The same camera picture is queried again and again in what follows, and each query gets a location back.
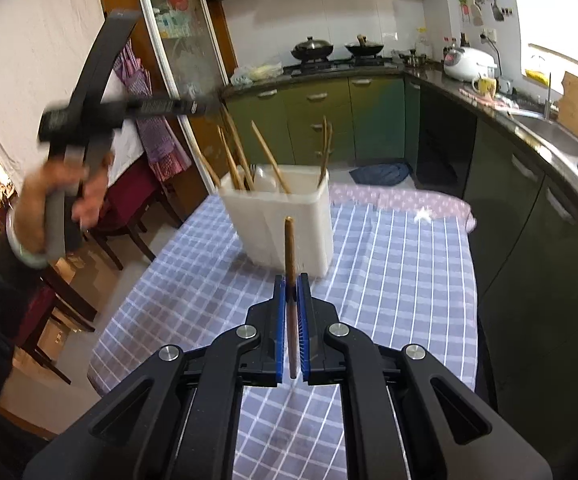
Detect yellow mug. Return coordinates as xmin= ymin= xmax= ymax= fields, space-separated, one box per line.
xmin=470 ymin=75 xmax=497 ymax=96

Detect dark brown chopstick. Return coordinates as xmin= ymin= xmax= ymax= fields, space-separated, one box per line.
xmin=283 ymin=216 xmax=301 ymax=379

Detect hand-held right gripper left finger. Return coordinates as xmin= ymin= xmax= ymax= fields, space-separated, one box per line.
xmin=21 ymin=275 xmax=289 ymax=480

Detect white rice cooker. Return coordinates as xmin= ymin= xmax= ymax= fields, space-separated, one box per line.
xmin=442 ymin=46 xmax=498 ymax=82

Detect slim steel faucet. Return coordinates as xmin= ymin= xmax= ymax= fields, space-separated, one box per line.
xmin=543 ymin=72 xmax=556 ymax=122

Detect black wok with brown knob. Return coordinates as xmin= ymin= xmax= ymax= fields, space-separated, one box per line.
xmin=344 ymin=34 xmax=386 ymax=58

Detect checked hanging apron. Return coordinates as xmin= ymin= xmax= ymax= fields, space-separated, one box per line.
xmin=114 ymin=42 xmax=193 ymax=182

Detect dark blue floor cloth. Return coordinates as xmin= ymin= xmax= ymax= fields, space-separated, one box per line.
xmin=349 ymin=162 xmax=411 ymax=187

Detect dark red chair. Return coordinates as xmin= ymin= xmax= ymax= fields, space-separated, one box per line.
xmin=11 ymin=260 xmax=100 ymax=386
xmin=89 ymin=160 xmax=182 ymax=272

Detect pink dishcloth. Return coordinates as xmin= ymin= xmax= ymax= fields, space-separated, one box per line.
xmin=459 ymin=87 xmax=517 ymax=111

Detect green kitchen cabinets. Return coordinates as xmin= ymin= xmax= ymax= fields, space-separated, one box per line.
xmin=221 ymin=72 xmax=420 ymax=181

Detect bunch of bamboo chopsticks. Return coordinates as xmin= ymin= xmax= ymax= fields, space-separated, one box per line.
xmin=189 ymin=105 xmax=333 ymax=196

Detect white plastic container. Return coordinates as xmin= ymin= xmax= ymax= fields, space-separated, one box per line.
xmin=217 ymin=164 xmax=333 ymax=279

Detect pink patterned cloth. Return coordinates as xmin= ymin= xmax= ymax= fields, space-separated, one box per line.
xmin=329 ymin=182 xmax=476 ymax=233

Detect glass sliding door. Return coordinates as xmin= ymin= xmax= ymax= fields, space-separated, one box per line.
xmin=131 ymin=0 xmax=230 ymax=161

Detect blue checked tablecloth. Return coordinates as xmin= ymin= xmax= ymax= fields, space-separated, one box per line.
xmin=86 ymin=192 xmax=479 ymax=480

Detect black gas stove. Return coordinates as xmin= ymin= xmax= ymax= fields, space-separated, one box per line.
xmin=289 ymin=56 xmax=401 ymax=77

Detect steel sink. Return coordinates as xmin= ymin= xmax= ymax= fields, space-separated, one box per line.
xmin=512 ymin=107 xmax=578 ymax=181

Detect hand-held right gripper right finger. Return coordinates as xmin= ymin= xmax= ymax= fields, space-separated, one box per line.
xmin=296 ymin=273 xmax=554 ymax=480

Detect clear plastic bag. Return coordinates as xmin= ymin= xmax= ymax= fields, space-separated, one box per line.
xmin=230 ymin=61 xmax=285 ymax=86

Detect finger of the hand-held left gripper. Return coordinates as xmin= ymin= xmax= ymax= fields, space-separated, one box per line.
xmin=124 ymin=94 xmax=221 ymax=122

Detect small steel pot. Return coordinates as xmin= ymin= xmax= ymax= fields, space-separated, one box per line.
xmin=398 ymin=49 xmax=432 ymax=67

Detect dark glossy kitchen cabinets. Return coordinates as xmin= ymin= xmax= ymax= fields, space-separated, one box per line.
xmin=404 ymin=77 xmax=578 ymax=461

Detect person's left hand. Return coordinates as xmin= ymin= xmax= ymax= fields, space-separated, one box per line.
xmin=19 ymin=152 xmax=114 ymax=261

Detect pale green bracelet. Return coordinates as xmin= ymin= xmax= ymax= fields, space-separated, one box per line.
xmin=6 ymin=207 xmax=52 ymax=268

